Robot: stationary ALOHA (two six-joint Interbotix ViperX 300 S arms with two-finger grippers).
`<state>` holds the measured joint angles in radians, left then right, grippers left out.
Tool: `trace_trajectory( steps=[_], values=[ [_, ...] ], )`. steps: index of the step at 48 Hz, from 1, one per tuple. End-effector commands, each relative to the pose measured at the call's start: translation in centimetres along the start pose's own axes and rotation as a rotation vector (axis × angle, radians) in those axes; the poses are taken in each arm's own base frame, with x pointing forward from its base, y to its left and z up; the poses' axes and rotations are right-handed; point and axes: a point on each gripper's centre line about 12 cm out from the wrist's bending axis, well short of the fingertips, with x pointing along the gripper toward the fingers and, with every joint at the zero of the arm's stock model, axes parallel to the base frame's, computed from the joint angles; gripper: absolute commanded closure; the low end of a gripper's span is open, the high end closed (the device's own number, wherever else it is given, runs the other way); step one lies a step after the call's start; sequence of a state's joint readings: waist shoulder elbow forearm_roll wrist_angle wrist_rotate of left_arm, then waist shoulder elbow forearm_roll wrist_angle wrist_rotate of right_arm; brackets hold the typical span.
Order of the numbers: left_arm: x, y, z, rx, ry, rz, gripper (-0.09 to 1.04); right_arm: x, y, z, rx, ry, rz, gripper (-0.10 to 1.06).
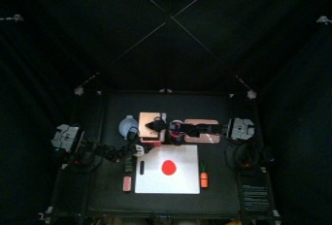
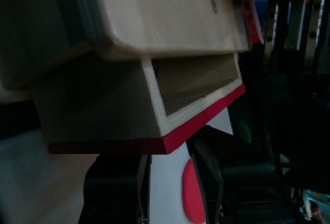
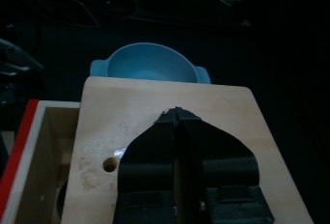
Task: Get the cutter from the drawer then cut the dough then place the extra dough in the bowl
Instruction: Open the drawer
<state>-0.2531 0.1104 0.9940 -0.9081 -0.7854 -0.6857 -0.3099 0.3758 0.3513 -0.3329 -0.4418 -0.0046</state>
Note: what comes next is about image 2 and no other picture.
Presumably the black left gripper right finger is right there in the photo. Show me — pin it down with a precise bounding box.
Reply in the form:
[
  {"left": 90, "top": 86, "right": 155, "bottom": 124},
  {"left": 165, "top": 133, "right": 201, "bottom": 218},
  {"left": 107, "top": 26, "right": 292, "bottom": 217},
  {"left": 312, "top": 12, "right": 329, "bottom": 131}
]
[{"left": 186, "top": 126, "right": 286, "bottom": 224}]

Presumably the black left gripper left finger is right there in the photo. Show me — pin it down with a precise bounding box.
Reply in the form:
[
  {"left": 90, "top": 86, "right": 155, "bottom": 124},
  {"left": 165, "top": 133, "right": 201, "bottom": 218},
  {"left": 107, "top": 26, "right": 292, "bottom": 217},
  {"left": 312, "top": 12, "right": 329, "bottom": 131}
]
[{"left": 78, "top": 153, "right": 154, "bottom": 224}]

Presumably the wooden drawer box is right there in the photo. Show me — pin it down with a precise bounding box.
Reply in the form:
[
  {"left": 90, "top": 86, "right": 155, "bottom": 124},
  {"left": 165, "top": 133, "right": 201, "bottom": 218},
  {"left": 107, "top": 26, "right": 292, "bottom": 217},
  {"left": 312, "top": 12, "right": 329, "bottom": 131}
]
[{"left": 0, "top": 0, "right": 254, "bottom": 104}]

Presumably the red front wooden drawer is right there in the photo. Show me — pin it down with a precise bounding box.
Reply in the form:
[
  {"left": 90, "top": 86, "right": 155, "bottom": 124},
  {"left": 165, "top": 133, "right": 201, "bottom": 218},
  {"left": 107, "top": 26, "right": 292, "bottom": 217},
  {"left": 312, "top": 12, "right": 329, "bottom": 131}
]
[{"left": 28, "top": 52, "right": 248, "bottom": 156}]

